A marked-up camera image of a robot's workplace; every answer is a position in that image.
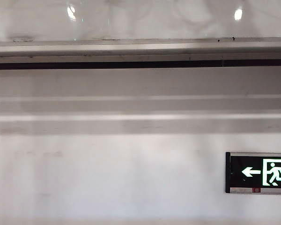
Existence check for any green emergency exit sign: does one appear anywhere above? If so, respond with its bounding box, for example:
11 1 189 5
225 151 281 195

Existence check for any aluminium whiteboard tray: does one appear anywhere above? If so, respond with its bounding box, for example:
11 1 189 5
0 37 281 71

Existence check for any white whiteboard with aluminium frame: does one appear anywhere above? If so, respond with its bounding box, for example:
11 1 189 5
0 0 281 43

